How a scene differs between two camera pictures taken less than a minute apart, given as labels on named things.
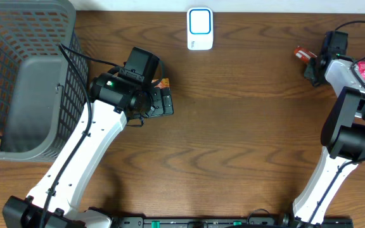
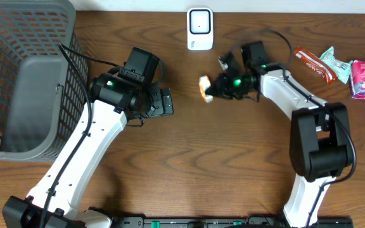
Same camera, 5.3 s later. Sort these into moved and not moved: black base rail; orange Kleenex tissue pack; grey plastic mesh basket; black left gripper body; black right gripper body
Moved: black right gripper body; orange Kleenex tissue pack
Not moved: black left gripper body; grey plastic mesh basket; black base rail
